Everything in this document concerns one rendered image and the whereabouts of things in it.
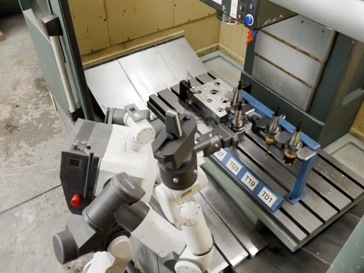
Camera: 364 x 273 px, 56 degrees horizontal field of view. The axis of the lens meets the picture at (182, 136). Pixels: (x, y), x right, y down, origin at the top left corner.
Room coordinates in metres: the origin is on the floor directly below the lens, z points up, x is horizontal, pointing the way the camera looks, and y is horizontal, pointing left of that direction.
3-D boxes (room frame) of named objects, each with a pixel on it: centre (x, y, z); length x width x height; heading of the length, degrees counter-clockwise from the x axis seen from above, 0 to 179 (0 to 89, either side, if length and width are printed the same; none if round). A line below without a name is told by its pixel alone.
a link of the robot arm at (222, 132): (1.02, -0.15, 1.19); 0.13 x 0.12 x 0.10; 35
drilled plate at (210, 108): (1.57, -0.21, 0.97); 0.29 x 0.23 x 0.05; 35
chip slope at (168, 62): (2.02, 0.16, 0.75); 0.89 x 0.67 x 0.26; 125
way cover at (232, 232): (1.08, -0.02, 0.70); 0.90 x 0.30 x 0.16; 35
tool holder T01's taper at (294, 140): (0.95, -0.44, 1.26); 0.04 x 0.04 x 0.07
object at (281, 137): (1.00, -0.41, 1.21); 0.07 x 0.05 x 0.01; 125
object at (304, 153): (0.91, -0.47, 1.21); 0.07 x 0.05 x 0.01; 125
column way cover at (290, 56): (1.73, -0.59, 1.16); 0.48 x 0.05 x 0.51; 35
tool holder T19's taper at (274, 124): (1.04, -0.38, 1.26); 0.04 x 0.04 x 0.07
